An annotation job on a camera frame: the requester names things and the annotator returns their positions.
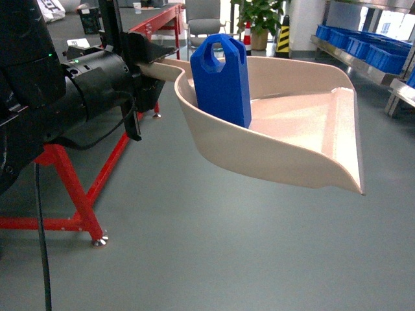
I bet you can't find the beige plastic dustpan scoop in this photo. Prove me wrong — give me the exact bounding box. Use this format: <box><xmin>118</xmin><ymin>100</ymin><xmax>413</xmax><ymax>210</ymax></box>
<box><xmin>141</xmin><ymin>56</ymin><xmax>364</xmax><ymax>194</ymax></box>

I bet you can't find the steel shelf rack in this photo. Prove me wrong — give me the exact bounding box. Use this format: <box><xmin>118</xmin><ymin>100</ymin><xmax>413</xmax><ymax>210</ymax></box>
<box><xmin>311</xmin><ymin>30</ymin><xmax>414</xmax><ymax>117</ymax></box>

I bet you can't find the potted green plant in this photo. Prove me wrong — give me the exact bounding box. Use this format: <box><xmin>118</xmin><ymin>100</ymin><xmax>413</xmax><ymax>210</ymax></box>
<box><xmin>231</xmin><ymin>0</ymin><xmax>285</xmax><ymax>51</ymax></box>

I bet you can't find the red table frame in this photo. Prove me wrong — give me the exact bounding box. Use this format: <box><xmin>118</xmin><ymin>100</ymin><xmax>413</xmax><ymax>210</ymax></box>
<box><xmin>1</xmin><ymin>3</ymin><xmax>184</xmax><ymax>248</ymax></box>

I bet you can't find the yellow black striped bollard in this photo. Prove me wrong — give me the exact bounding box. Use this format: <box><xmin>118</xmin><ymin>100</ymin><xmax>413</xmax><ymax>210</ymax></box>
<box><xmin>274</xmin><ymin>15</ymin><xmax>290</xmax><ymax>58</ymax></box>

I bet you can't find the red white traffic cone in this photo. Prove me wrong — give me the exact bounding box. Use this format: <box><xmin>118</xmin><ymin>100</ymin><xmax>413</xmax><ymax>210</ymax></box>
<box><xmin>243</xmin><ymin>21</ymin><xmax>252</xmax><ymax>56</ymax></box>

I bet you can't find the white cup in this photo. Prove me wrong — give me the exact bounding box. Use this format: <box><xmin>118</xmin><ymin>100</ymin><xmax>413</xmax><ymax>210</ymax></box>
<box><xmin>133</xmin><ymin>2</ymin><xmax>141</xmax><ymax>14</ymax></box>

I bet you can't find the grey chair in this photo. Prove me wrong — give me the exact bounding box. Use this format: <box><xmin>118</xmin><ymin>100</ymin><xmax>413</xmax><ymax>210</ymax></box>
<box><xmin>185</xmin><ymin>0</ymin><xmax>226</xmax><ymax>60</ymax></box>

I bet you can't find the blue bin on shelf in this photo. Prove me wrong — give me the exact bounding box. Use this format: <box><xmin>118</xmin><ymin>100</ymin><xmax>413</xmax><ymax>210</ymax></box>
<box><xmin>365</xmin><ymin>45</ymin><xmax>410</xmax><ymax>75</ymax></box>

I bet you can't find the blue plastic block part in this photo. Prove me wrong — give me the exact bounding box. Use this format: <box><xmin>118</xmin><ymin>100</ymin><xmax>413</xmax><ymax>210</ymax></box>
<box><xmin>190</xmin><ymin>34</ymin><xmax>252</xmax><ymax>128</ymax></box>

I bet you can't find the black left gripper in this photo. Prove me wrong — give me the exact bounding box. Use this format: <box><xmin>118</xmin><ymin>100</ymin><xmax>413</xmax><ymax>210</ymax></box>
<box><xmin>64</xmin><ymin>32</ymin><xmax>175</xmax><ymax>141</ymax></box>

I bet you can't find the black cable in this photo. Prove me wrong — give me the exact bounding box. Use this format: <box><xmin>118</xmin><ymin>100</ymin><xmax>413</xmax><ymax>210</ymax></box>
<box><xmin>34</xmin><ymin>90</ymin><xmax>137</xmax><ymax>311</ymax></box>

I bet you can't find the black box on table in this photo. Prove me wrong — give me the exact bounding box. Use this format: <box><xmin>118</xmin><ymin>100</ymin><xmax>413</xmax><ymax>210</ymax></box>
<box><xmin>77</xmin><ymin>7</ymin><xmax>101</xmax><ymax>34</ymax></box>

